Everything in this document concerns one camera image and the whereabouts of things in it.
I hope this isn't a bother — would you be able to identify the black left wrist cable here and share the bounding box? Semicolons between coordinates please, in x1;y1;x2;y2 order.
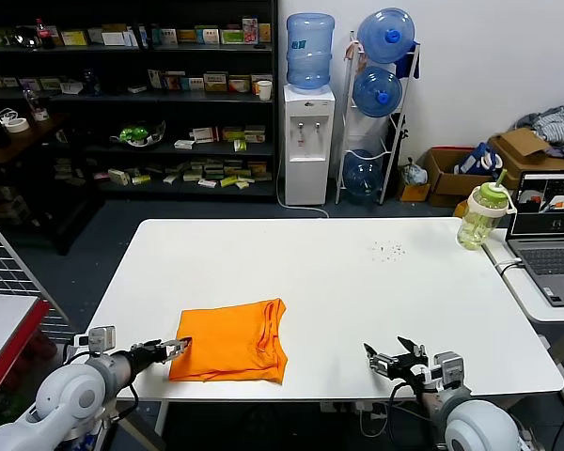
63;345;93;365

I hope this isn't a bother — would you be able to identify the crumpled plastic bag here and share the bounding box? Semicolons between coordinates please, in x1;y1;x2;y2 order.
400;159;429;187

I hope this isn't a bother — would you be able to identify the cola bottle red cap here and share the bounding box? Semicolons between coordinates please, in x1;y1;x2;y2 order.
34;17;56;51

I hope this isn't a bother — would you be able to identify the red and white cart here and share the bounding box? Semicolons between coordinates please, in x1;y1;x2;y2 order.
0;293;53;410

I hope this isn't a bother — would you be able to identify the white table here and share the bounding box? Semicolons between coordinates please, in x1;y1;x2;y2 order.
60;217;564;403

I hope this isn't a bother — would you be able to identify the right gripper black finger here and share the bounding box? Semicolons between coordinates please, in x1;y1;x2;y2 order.
363;343;390;372
397;335;427;361

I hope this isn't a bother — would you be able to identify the small cardboard box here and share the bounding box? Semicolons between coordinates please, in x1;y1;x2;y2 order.
398;180;432;204

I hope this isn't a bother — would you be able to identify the pink and green box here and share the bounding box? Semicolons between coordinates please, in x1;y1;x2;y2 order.
242;17;259;47

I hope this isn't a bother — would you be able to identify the white side desk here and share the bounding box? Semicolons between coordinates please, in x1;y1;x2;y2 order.
481;227;564;408

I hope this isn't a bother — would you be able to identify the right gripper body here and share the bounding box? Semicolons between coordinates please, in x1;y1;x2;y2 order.
380;351;429;381

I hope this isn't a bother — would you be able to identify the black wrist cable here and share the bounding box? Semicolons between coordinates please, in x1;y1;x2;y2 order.
63;345;93;365
387;382;408;424

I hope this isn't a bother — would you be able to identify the orange t-shirt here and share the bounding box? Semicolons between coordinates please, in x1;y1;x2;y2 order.
168;297;289;386

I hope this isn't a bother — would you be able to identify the pile of striped clothes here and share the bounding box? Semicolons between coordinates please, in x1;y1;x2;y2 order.
513;105;564;163

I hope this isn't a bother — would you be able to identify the grey laptop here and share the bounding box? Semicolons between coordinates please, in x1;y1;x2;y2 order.
504;169;564;308

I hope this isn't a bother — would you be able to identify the white water dispenser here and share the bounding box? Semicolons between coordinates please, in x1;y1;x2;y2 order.
282;86;337;207

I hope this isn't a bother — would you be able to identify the white wire grid panel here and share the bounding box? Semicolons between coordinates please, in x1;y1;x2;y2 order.
0;206;81;339

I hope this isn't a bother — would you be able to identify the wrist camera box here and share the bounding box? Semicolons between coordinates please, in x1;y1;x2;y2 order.
422;350;465;389
73;326;117;353

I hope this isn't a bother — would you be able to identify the beige medicine box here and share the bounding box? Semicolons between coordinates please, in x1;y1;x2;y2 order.
203;71;229;93

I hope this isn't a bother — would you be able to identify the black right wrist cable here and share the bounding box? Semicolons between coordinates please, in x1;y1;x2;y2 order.
387;382;408;424

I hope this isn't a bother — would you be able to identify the blue glass bottle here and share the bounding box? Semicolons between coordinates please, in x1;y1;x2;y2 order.
82;69;102;98

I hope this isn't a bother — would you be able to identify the brown wooden table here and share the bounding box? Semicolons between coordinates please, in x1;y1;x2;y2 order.
0;115;71;165

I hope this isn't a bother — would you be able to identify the black shelf unit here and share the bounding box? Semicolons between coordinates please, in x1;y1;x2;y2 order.
0;0;279;257

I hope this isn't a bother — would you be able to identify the clear plastic bottle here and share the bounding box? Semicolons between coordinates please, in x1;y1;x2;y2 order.
21;86;51;122

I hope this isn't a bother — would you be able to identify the large open cardboard box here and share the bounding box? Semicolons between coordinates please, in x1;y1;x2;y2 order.
487;127;564;192

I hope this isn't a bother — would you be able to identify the shiny metal bowl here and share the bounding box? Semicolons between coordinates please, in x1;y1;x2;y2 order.
12;25;41;51

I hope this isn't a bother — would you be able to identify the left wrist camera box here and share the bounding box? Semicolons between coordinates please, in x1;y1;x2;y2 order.
73;326;117;353

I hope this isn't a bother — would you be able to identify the blue water jug with label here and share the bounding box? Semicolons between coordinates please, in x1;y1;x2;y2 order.
286;12;336;92

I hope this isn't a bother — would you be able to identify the white wire jug rack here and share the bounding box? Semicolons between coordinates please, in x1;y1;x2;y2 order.
334;30;423;207

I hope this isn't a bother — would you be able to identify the cardboard box with red edge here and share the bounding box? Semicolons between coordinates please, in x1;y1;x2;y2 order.
424;147;494;209

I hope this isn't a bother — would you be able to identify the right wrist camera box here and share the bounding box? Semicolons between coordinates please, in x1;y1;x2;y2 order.
422;350;465;389

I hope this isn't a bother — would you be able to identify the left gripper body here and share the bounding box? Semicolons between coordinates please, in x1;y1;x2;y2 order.
130;342;168;365

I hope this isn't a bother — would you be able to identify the green lid drinking bottle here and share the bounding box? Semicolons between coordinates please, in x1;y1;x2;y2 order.
456;168;518;252

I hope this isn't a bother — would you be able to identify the blue shopping bag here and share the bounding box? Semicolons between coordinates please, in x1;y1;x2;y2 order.
453;142;505;179

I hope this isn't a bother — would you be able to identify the white dispenser power cable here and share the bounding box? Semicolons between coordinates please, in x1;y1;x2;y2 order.
275;149;333;219

